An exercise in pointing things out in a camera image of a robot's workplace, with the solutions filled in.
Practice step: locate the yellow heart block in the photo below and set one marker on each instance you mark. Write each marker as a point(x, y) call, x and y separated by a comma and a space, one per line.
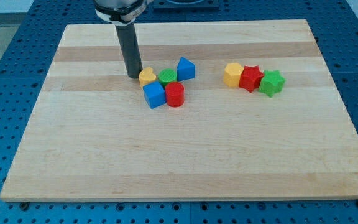
point(147, 76)

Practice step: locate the blue triangular prism block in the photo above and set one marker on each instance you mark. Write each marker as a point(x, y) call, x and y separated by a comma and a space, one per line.
point(185, 69)

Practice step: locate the blue cube block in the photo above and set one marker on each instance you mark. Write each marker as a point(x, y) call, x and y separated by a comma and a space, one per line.
point(154, 94)

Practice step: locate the yellow hexagon block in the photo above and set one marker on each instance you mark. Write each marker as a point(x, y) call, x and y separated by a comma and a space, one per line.
point(232, 74)

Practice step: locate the green star block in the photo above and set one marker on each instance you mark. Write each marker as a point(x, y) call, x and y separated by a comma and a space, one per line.
point(271, 83)

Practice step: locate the green cylinder block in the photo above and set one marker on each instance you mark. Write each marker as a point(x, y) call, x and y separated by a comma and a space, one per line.
point(167, 76)

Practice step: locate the light wooden board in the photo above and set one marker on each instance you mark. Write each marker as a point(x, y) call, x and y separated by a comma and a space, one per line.
point(92, 137)

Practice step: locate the red cylinder block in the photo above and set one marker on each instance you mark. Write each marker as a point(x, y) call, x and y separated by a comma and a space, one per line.
point(175, 94)

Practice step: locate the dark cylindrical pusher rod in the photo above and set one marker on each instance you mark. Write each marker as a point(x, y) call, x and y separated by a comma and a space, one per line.
point(130, 49)

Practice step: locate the red star block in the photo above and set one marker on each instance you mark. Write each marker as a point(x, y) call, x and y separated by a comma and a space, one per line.
point(250, 78)

